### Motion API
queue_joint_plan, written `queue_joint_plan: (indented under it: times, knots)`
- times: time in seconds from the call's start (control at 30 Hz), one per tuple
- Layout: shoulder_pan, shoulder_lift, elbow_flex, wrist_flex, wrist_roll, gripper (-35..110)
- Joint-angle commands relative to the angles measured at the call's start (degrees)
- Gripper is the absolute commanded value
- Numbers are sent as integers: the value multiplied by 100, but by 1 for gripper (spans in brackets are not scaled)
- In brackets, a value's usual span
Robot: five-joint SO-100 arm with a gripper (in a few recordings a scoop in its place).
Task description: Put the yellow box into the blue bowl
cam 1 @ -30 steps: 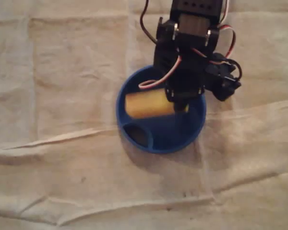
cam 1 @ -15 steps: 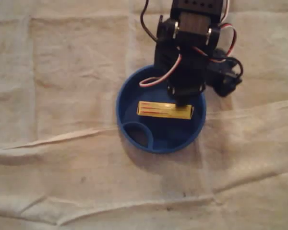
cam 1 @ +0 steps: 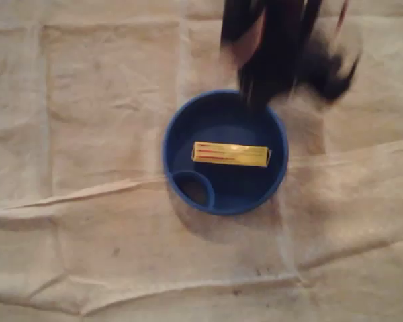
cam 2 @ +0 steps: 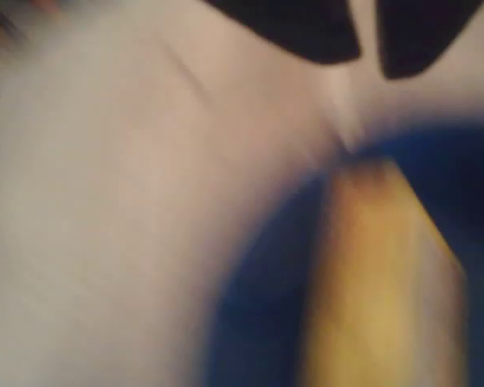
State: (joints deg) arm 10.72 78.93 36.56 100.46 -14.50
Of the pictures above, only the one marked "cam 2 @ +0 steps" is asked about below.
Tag white wrinkled cloth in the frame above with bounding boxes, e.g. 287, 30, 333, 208
0, 0, 484, 387

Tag yellow banana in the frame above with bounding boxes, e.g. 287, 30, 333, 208
301, 157, 469, 387

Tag blue plastic bowl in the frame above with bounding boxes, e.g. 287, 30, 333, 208
201, 120, 484, 387

